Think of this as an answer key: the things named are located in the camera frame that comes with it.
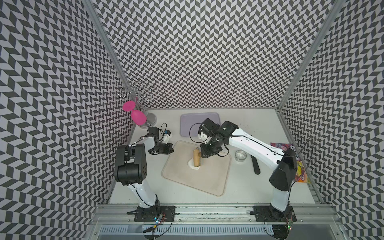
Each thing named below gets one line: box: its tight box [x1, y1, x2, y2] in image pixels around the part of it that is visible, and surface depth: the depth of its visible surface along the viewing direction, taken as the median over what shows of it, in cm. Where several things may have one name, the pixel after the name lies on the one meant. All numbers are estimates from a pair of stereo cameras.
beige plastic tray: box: [161, 140, 232, 196], surface depth 88 cm
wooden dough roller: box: [193, 149, 201, 167], surface depth 84 cm
